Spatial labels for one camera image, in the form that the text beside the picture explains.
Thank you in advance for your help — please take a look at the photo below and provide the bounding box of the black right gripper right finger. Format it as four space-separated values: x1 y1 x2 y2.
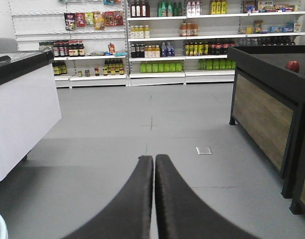
155 154 255 239

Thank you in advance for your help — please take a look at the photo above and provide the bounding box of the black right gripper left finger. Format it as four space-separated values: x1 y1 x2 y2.
65 155 153 239

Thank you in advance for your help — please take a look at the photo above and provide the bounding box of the near white chest freezer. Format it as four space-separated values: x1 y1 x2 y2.
0 50 61 181

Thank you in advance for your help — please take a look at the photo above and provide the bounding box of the wooden black-framed display stand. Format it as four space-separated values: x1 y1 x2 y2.
228 45 305 198

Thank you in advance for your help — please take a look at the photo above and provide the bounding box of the white shelf unit base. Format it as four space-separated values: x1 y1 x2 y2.
126 0 305 86

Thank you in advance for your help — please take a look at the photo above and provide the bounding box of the white left shelf unit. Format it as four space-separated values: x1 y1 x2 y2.
8 0 128 88

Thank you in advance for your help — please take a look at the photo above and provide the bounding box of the red apple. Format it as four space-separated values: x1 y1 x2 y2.
286 60 300 73

